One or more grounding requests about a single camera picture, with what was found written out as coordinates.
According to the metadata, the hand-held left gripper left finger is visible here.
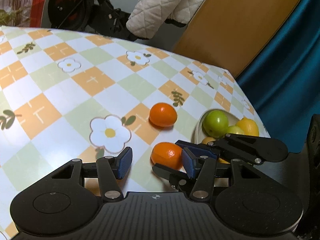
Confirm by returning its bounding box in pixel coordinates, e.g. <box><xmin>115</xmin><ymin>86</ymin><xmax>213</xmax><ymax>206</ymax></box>
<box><xmin>50</xmin><ymin>147</ymin><xmax>133</xmax><ymax>202</ymax></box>

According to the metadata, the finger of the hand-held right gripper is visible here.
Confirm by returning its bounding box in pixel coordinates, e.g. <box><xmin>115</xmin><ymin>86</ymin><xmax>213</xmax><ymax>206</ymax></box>
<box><xmin>174</xmin><ymin>133</ymin><xmax>288</xmax><ymax>165</ymax></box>
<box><xmin>152</xmin><ymin>162</ymin><xmax>197</xmax><ymax>193</ymax></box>

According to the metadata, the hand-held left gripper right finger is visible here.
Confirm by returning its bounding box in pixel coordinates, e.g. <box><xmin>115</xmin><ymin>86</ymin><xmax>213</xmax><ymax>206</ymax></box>
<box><xmin>181</xmin><ymin>148</ymin><xmax>258</xmax><ymax>202</ymax></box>

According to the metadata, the orange tangerine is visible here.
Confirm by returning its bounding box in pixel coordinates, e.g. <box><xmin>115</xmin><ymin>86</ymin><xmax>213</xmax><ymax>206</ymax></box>
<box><xmin>149</xmin><ymin>102</ymin><xmax>178</xmax><ymax>128</ymax></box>
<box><xmin>151</xmin><ymin>142</ymin><xmax>184</xmax><ymax>170</ymax></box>

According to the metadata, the yellow lemon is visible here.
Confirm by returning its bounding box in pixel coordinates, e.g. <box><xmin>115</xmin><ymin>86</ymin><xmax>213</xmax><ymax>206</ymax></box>
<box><xmin>201</xmin><ymin>137</ymin><xmax>230</xmax><ymax>165</ymax></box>
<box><xmin>235</xmin><ymin>117</ymin><xmax>260</xmax><ymax>137</ymax></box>

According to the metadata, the pale yellow jujube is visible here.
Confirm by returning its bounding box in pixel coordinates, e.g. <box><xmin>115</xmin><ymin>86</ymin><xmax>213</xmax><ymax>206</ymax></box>
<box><xmin>224</xmin><ymin>125</ymin><xmax>245</xmax><ymax>135</ymax></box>

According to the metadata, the beige round plate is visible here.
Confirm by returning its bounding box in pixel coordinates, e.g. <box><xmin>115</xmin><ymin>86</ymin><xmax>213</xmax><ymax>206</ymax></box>
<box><xmin>194</xmin><ymin>108</ymin><xmax>240</xmax><ymax>145</ymax></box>

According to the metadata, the green jujube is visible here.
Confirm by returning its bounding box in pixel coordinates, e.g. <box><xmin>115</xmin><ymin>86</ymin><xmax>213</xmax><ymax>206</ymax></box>
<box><xmin>202</xmin><ymin>110</ymin><xmax>229</xmax><ymax>138</ymax></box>

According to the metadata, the teal curtain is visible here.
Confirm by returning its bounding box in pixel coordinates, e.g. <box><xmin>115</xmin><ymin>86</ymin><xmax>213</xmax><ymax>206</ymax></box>
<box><xmin>236</xmin><ymin>0</ymin><xmax>320</xmax><ymax>153</ymax></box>

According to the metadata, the wooden panel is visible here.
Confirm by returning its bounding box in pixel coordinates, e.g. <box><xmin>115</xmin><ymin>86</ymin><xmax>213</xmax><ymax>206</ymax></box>
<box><xmin>171</xmin><ymin>0</ymin><xmax>309</xmax><ymax>79</ymax></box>

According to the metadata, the white quilted cloth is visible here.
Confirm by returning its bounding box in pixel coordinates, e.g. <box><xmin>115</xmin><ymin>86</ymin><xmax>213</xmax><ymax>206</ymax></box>
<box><xmin>126</xmin><ymin>0</ymin><xmax>215</xmax><ymax>40</ymax></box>

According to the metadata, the black exercise bike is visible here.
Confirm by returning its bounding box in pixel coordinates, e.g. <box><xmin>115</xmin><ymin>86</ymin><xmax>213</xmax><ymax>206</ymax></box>
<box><xmin>47</xmin><ymin>0</ymin><xmax>138</xmax><ymax>42</ymax></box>

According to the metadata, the green potted plant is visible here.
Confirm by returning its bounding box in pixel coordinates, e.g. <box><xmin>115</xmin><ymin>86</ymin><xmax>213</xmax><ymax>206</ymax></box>
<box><xmin>0</xmin><ymin>0</ymin><xmax>48</xmax><ymax>28</ymax></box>

